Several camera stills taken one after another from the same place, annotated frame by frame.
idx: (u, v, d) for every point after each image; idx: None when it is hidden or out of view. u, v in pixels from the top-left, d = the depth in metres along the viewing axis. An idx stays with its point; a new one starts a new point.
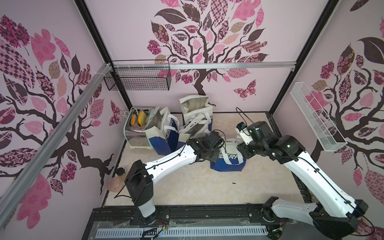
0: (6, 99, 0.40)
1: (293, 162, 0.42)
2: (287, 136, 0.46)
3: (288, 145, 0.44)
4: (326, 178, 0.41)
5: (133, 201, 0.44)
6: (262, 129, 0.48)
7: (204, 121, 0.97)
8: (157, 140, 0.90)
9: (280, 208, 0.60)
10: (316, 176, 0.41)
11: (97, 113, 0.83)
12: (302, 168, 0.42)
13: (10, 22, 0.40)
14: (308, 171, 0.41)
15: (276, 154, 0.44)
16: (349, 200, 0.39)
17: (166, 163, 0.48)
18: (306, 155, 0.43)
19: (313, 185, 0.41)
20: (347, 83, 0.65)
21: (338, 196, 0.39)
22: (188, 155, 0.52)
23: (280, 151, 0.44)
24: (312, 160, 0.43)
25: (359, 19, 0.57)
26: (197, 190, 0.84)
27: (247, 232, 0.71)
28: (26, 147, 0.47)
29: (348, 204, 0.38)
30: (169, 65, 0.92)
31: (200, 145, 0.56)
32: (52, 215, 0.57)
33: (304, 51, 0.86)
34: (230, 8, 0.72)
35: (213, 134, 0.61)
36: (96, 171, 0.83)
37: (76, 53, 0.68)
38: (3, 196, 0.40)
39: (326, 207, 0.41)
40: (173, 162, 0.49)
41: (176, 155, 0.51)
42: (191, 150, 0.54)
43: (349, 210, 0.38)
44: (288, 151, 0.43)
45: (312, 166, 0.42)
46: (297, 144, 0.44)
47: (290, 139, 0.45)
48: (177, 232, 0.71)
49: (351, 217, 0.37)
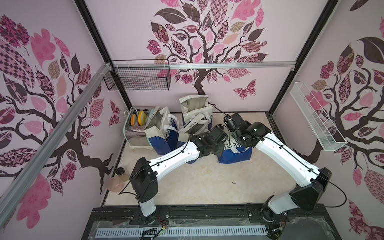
0: (6, 99, 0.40)
1: (260, 142, 0.49)
2: (257, 122, 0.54)
3: (255, 129, 0.50)
4: (291, 153, 0.46)
5: (139, 198, 0.45)
6: (234, 120, 0.56)
7: (205, 121, 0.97)
8: (157, 140, 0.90)
9: (275, 204, 0.61)
10: (281, 151, 0.46)
11: (97, 113, 0.83)
12: (269, 146, 0.47)
13: (9, 22, 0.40)
14: (274, 148, 0.47)
15: (246, 138, 0.51)
16: (312, 168, 0.43)
17: (170, 161, 0.49)
18: (273, 136, 0.49)
19: (281, 160, 0.46)
20: (347, 83, 0.65)
21: (301, 166, 0.43)
22: (191, 151, 0.53)
23: (249, 136, 0.50)
24: (278, 140, 0.48)
25: (359, 18, 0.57)
26: (197, 190, 0.84)
27: (247, 232, 0.71)
28: (26, 147, 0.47)
29: (311, 172, 0.43)
30: (169, 65, 0.92)
31: (203, 142, 0.56)
32: (52, 215, 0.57)
33: (304, 51, 0.86)
34: (230, 8, 0.72)
35: (216, 130, 0.60)
36: (96, 171, 0.83)
37: (76, 53, 0.68)
38: (3, 196, 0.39)
39: (296, 180, 0.45)
40: (177, 159, 0.50)
41: (179, 152, 0.52)
42: (194, 148, 0.54)
43: (312, 177, 0.42)
44: (255, 134, 0.49)
45: (277, 143, 0.47)
46: (263, 129, 0.50)
47: (260, 126, 0.51)
48: (177, 232, 0.71)
49: (314, 182, 0.41)
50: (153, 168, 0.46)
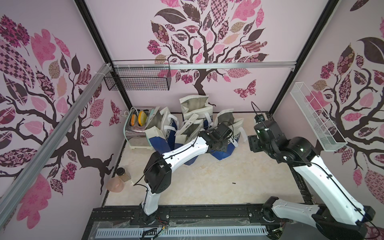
0: (6, 99, 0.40)
1: (306, 167, 0.40)
2: (297, 137, 0.44)
3: (302, 149, 0.40)
4: (338, 184, 0.39)
5: (154, 188, 0.48)
6: (270, 129, 0.45)
7: (200, 121, 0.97)
8: (157, 140, 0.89)
9: (282, 209, 0.60)
10: (328, 183, 0.38)
11: (97, 113, 0.83)
12: (316, 175, 0.39)
13: (10, 22, 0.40)
14: (321, 178, 0.39)
15: (287, 158, 0.41)
16: (359, 207, 0.38)
17: (182, 153, 0.52)
18: (319, 159, 0.40)
19: (323, 191, 0.40)
20: (347, 83, 0.65)
21: (348, 203, 0.37)
22: (201, 145, 0.56)
23: (292, 155, 0.40)
24: (324, 165, 0.40)
25: (360, 18, 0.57)
26: (197, 190, 0.84)
27: (247, 232, 0.71)
28: (26, 147, 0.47)
29: (358, 211, 0.37)
30: (169, 65, 0.92)
31: (210, 136, 0.60)
32: (53, 215, 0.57)
33: (304, 51, 0.86)
34: (230, 8, 0.72)
35: (222, 126, 0.64)
36: (96, 171, 0.83)
37: (76, 53, 0.68)
38: (3, 196, 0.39)
39: (332, 212, 0.40)
40: (188, 152, 0.53)
41: (190, 146, 0.55)
42: (203, 141, 0.57)
43: (358, 218, 0.37)
44: (301, 155, 0.39)
45: (325, 172, 0.39)
46: (309, 148, 0.41)
47: (303, 142, 0.41)
48: (177, 232, 0.71)
49: (360, 225, 0.36)
50: (166, 160, 0.49)
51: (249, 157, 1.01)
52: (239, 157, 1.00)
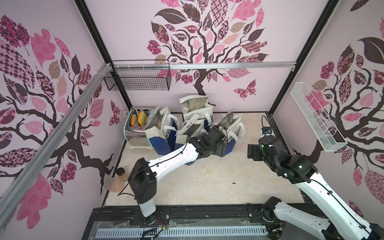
0: (6, 99, 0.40)
1: (306, 184, 0.42)
2: (299, 155, 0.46)
3: (300, 166, 0.44)
4: (339, 200, 0.41)
5: (138, 199, 0.45)
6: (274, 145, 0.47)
7: (200, 121, 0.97)
8: (157, 140, 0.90)
9: (285, 214, 0.59)
10: (329, 199, 0.41)
11: (97, 113, 0.83)
12: (315, 190, 0.42)
13: (10, 22, 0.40)
14: (321, 193, 0.41)
15: (288, 175, 0.45)
16: (364, 224, 0.39)
17: (170, 161, 0.49)
18: (319, 176, 0.43)
19: (326, 207, 0.41)
20: (347, 83, 0.65)
21: (351, 219, 0.39)
22: (190, 152, 0.53)
23: (292, 172, 0.44)
24: (325, 182, 0.42)
25: (359, 18, 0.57)
26: (197, 190, 0.84)
27: (247, 232, 0.71)
28: (26, 147, 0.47)
29: (363, 229, 0.38)
30: (169, 65, 0.92)
31: (201, 143, 0.57)
32: (53, 215, 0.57)
33: (304, 51, 0.86)
34: (230, 8, 0.72)
35: (213, 131, 0.61)
36: (96, 171, 0.83)
37: (76, 53, 0.68)
38: (3, 196, 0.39)
39: (339, 229, 0.41)
40: (176, 160, 0.50)
41: (178, 153, 0.52)
42: (192, 149, 0.54)
43: (364, 235, 0.37)
44: (300, 172, 0.43)
45: (325, 188, 0.42)
46: (308, 166, 0.44)
47: (302, 160, 0.45)
48: (177, 232, 0.71)
49: None
50: (151, 168, 0.46)
51: None
52: (239, 157, 1.00)
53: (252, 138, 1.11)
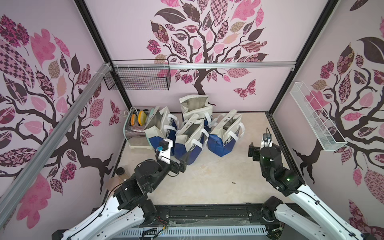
0: (6, 99, 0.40)
1: (294, 195, 0.49)
2: (289, 170, 0.54)
3: (289, 180, 0.50)
4: (328, 209, 0.45)
5: None
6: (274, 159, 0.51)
7: (200, 121, 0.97)
8: (157, 140, 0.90)
9: (287, 218, 0.59)
10: (317, 208, 0.45)
11: (97, 113, 0.83)
12: (303, 200, 0.47)
13: (10, 22, 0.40)
14: (309, 203, 0.46)
15: (279, 188, 0.51)
16: (354, 232, 0.41)
17: (85, 231, 0.43)
18: (307, 188, 0.49)
19: (317, 217, 0.46)
20: (347, 83, 0.65)
21: (341, 228, 0.42)
22: (111, 213, 0.44)
23: (282, 186, 0.50)
24: (313, 193, 0.48)
25: (359, 18, 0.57)
26: (197, 190, 0.84)
27: (247, 232, 0.71)
28: (26, 147, 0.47)
29: (353, 236, 0.41)
30: (169, 65, 0.92)
31: (128, 196, 0.46)
32: (53, 215, 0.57)
33: (304, 51, 0.86)
34: (230, 8, 0.72)
35: (137, 175, 0.44)
36: (96, 171, 0.83)
37: (76, 53, 0.68)
38: (3, 196, 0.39)
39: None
40: (93, 227, 0.43)
41: (97, 216, 0.44)
42: (116, 204, 0.45)
43: None
44: (289, 187, 0.49)
45: (313, 198, 0.47)
46: (297, 180, 0.50)
47: (292, 176, 0.51)
48: (177, 232, 0.71)
49: None
50: None
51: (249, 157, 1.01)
52: (240, 156, 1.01)
53: (252, 138, 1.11)
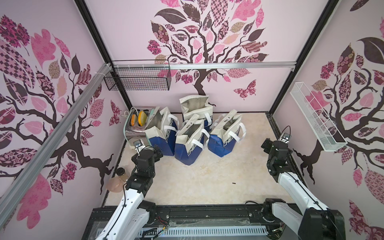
0: (6, 99, 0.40)
1: (279, 177, 0.60)
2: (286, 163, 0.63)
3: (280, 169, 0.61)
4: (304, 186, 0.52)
5: None
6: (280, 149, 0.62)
7: (200, 121, 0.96)
8: (157, 140, 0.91)
9: (279, 208, 0.61)
10: (294, 183, 0.53)
11: (97, 113, 0.83)
12: (286, 178, 0.56)
13: (10, 22, 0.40)
14: (290, 180, 0.55)
15: (270, 171, 0.64)
16: (319, 202, 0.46)
17: (117, 224, 0.45)
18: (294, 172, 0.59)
19: (293, 192, 0.52)
20: (347, 83, 0.65)
21: (308, 197, 0.48)
22: (134, 198, 0.51)
23: (274, 171, 0.62)
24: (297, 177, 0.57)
25: (359, 19, 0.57)
26: (197, 190, 0.84)
27: (247, 232, 0.71)
28: (26, 147, 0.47)
29: (316, 204, 0.45)
30: (169, 65, 0.92)
31: (139, 182, 0.56)
32: (53, 214, 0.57)
33: (304, 51, 0.86)
34: (230, 8, 0.72)
35: (141, 163, 0.57)
36: (96, 171, 0.83)
37: (76, 53, 0.68)
38: (3, 196, 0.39)
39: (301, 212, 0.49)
40: (123, 216, 0.47)
41: (122, 207, 0.48)
42: (133, 193, 0.52)
43: (313, 207, 0.44)
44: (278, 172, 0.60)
45: (294, 177, 0.56)
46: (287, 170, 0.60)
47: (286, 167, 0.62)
48: (177, 232, 0.71)
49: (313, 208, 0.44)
50: None
51: (249, 157, 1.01)
52: (239, 156, 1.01)
53: (252, 138, 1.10)
